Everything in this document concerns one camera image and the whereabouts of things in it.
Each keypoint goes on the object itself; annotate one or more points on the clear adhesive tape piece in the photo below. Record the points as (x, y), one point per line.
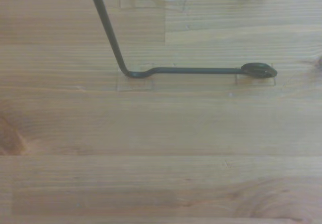
(133, 84)
(254, 81)

